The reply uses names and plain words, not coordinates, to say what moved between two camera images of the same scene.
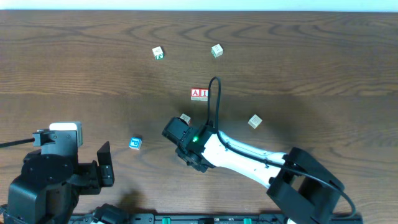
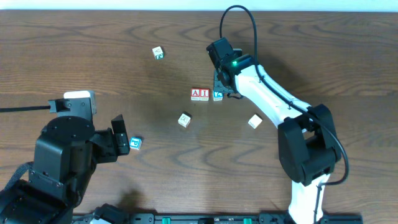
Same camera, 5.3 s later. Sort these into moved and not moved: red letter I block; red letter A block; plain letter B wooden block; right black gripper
Moved: right black gripper
Not moved: red letter I block; plain letter B wooden block; red letter A block
